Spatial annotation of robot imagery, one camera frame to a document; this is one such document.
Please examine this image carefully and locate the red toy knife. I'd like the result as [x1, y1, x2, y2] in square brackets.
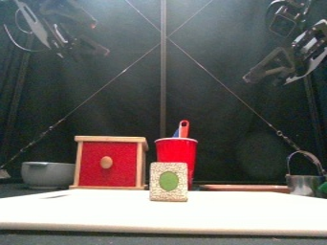
[177, 119, 192, 139]

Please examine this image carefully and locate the diagonal brace rod with turnbuckle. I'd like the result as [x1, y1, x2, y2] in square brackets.
[125, 0, 301, 151]

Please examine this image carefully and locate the red plastic cup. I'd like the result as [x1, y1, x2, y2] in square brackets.
[153, 137, 198, 189]

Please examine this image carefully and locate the brown tray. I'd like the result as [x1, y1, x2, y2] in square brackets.
[197, 184, 290, 194]

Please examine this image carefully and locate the red wooden box with knob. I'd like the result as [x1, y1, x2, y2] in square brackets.
[69, 135, 149, 191]

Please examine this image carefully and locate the grey bowl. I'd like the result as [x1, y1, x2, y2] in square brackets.
[18, 161, 76, 190]

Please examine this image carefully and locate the small white wedge object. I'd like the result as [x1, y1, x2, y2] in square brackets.
[0, 167, 13, 180]

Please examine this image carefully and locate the white plastic cutting board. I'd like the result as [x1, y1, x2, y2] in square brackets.
[0, 189, 327, 237]

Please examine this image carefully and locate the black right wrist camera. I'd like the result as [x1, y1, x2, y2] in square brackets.
[266, 0, 301, 38]

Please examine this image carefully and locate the black frame post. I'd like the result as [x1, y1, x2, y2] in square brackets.
[302, 75, 320, 161]

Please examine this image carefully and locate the vertical metal frame pole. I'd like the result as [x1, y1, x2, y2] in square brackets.
[158, 0, 168, 138]

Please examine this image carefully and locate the metal pot with handle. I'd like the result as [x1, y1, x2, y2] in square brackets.
[284, 149, 327, 198]

